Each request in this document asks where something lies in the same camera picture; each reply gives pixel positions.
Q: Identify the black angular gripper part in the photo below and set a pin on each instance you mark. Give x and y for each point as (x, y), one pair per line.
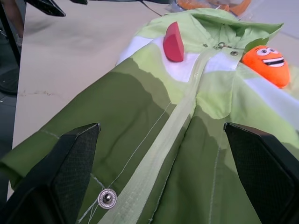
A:
(46, 6)

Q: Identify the bystander leg with white shoe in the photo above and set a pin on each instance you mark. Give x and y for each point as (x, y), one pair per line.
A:
(16, 21)

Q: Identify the red half-round foam block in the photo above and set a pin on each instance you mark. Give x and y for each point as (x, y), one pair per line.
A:
(173, 44)

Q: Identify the orange and clear plastic package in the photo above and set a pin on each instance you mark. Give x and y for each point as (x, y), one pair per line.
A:
(205, 4)

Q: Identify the green and white zip jacket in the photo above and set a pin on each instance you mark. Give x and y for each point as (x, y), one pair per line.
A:
(187, 130)

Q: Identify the orange smiling plush toy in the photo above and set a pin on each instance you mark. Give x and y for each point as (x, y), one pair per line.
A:
(268, 66)

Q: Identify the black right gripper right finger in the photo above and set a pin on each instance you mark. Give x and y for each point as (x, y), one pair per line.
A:
(266, 172)

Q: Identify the black metal stand post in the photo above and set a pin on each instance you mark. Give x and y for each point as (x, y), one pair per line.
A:
(9, 35)

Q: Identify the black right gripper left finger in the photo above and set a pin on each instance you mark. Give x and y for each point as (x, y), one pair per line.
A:
(58, 177)

